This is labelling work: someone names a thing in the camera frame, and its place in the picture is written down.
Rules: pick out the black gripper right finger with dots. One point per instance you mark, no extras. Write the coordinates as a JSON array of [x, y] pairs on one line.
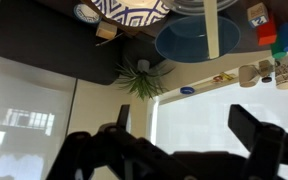
[[264, 146]]

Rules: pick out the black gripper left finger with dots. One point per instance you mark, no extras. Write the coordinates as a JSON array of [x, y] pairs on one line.
[[97, 156]]

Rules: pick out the white vertical post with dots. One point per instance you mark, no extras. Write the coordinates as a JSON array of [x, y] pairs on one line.
[[211, 30]]

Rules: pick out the small dark-lidded jar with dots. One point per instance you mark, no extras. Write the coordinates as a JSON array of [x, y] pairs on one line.
[[265, 70]]

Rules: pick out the dark blue jar lid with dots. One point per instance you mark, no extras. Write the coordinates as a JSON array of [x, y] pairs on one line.
[[86, 14]]

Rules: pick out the large translucent roller blind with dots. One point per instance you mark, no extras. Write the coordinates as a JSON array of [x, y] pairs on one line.
[[200, 126]]

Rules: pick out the beige paper cup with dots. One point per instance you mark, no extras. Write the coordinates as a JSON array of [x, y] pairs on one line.
[[249, 76]]

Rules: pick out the patterned cup with sticks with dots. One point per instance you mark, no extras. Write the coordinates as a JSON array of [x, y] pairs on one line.
[[285, 75]]

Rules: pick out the yellow red snack packet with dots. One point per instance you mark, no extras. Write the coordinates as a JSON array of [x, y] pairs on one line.
[[222, 78]]

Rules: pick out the green spiky potted plant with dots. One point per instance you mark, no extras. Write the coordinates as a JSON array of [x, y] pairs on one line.
[[144, 80]]

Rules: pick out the narrow translucent roller blind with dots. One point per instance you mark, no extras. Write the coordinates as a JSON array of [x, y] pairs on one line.
[[24, 100]]

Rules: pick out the small blue lid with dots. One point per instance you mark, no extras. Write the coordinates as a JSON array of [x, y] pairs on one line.
[[187, 90]]

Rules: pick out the green cylinder block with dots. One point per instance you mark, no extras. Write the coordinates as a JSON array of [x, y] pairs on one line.
[[278, 50]]

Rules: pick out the red block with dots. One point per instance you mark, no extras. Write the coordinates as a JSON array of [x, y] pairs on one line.
[[266, 33]]

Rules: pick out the dark upholstered armchair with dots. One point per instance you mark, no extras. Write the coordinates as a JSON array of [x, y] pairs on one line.
[[44, 46]]

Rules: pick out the small wooden block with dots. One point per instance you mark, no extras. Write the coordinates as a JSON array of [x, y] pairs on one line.
[[106, 30]]

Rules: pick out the white block with blue print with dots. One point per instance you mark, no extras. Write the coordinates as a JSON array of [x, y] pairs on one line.
[[257, 15]]

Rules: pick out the dark blue bowl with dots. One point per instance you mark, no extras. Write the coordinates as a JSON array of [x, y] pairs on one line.
[[180, 43]]

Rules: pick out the blue white patterned bowl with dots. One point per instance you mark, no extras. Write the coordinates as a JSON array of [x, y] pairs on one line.
[[130, 18]]

